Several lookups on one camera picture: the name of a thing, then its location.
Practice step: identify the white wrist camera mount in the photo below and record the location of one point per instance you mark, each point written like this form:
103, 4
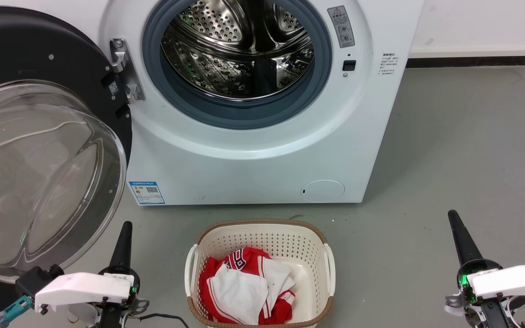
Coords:
80, 288
513, 280

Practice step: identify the white front-load washing machine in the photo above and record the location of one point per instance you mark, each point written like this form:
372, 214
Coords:
244, 173

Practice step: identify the blue energy label sticker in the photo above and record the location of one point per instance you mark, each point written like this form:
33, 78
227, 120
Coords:
146, 192

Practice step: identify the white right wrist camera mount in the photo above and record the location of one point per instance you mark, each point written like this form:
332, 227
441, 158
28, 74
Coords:
513, 280

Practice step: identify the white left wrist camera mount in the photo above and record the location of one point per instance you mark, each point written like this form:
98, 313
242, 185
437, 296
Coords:
80, 288

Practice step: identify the red and white jersey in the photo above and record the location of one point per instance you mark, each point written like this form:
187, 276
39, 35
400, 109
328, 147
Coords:
235, 291

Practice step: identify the grey warning sticker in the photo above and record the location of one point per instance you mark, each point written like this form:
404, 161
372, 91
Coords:
341, 26

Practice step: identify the black printed text label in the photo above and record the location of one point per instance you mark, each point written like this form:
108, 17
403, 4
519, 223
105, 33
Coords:
388, 64

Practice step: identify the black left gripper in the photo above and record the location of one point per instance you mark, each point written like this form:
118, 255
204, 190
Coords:
123, 314

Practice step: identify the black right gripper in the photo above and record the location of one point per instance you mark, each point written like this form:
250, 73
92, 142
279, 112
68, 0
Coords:
490, 312

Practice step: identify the perforated steel washer drum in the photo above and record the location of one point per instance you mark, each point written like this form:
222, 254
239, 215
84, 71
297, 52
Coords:
226, 68

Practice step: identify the black round glass washer door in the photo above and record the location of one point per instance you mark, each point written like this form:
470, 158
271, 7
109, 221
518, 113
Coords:
16, 50

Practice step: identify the cream plastic laundry basket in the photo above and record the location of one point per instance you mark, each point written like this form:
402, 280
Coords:
262, 237

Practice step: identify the round white filter cover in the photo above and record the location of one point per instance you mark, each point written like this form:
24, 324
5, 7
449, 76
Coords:
322, 191

